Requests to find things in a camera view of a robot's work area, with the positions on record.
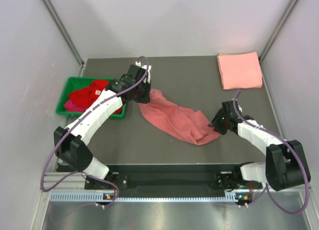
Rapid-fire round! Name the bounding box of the aluminium corner post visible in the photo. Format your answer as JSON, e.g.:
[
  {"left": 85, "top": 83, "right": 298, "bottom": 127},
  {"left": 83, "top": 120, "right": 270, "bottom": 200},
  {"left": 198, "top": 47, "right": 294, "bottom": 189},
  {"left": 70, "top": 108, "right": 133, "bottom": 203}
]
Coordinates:
[
  {"left": 41, "top": 0, "right": 84, "bottom": 66},
  {"left": 259, "top": 0, "right": 306, "bottom": 62}
]

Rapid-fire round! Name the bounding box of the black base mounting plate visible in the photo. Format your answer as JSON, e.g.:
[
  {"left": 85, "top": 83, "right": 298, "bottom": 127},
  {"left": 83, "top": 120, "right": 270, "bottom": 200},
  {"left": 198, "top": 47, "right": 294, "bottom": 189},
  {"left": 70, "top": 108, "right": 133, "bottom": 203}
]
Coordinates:
[{"left": 56, "top": 164, "right": 264, "bottom": 198}]

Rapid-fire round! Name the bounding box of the red t-shirt in bin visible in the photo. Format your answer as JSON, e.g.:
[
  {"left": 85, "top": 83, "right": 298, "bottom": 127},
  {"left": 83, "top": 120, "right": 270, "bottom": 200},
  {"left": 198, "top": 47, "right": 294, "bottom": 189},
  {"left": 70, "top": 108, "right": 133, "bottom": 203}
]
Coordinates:
[{"left": 68, "top": 79, "right": 109, "bottom": 111}]

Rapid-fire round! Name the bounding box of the magenta t-shirt in bin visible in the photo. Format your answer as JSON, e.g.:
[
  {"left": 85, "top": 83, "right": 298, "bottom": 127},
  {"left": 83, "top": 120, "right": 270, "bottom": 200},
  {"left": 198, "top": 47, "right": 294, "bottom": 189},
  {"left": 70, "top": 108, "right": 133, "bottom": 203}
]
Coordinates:
[{"left": 64, "top": 99, "right": 85, "bottom": 113}]

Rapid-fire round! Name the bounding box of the green plastic bin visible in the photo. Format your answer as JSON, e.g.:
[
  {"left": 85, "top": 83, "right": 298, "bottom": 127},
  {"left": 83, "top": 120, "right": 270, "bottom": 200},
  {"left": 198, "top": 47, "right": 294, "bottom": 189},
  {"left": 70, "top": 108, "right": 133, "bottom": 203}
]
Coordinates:
[{"left": 56, "top": 77, "right": 112, "bottom": 117}]

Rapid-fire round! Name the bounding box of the grey slotted cable duct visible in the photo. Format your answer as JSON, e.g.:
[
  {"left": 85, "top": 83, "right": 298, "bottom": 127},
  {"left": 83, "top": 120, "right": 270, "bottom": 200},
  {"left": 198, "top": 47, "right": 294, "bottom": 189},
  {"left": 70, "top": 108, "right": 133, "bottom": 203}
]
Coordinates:
[{"left": 50, "top": 192, "right": 251, "bottom": 203}]

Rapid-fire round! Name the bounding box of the aluminium frame rail front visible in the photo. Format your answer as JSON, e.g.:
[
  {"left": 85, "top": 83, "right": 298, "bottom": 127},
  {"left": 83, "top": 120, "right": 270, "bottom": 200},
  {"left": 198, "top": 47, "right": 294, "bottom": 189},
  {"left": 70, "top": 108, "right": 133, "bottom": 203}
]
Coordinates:
[{"left": 43, "top": 172, "right": 86, "bottom": 191}]

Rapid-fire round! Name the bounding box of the folded light pink t-shirt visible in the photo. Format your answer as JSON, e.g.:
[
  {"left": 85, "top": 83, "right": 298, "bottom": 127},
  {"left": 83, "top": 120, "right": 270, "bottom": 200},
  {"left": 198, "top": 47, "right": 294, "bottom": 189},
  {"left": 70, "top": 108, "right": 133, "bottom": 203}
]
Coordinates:
[{"left": 217, "top": 52, "right": 263, "bottom": 90}]

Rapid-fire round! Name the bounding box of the aluminium right corner post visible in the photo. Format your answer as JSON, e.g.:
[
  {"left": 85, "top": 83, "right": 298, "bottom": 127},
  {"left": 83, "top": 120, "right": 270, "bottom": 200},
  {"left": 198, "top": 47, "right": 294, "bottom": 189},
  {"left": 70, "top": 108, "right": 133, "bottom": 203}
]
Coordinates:
[{"left": 259, "top": 0, "right": 306, "bottom": 62}]

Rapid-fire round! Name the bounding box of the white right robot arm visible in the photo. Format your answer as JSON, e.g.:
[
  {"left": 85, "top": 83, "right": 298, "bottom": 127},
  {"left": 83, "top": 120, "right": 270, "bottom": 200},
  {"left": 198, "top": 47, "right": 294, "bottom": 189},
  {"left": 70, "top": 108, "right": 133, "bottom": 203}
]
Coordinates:
[{"left": 209, "top": 101, "right": 311, "bottom": 191}]

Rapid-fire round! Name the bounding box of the salmon pink t-shirt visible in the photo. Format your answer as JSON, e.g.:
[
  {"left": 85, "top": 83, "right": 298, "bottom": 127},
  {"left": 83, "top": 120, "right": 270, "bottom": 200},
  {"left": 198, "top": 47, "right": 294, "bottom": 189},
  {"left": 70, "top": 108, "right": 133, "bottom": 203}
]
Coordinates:
[{"left": 139, "top": 89, "right": 220, "bottom": 146}]

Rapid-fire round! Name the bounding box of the aluminium left corner post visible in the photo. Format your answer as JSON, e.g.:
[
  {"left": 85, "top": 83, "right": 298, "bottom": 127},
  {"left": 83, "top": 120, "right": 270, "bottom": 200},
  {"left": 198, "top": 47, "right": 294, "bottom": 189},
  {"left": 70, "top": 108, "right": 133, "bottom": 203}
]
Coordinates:
[{"left": 41, "top": 0, "right": 84, "bottom": 66}]

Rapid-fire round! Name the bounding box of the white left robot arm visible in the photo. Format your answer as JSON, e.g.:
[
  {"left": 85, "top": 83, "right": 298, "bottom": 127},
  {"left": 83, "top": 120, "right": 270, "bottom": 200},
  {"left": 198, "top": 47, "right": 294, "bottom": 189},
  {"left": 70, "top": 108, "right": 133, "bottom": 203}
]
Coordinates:
[{"left": 54, "top": 62, "right": 152, "bottom": 189}]

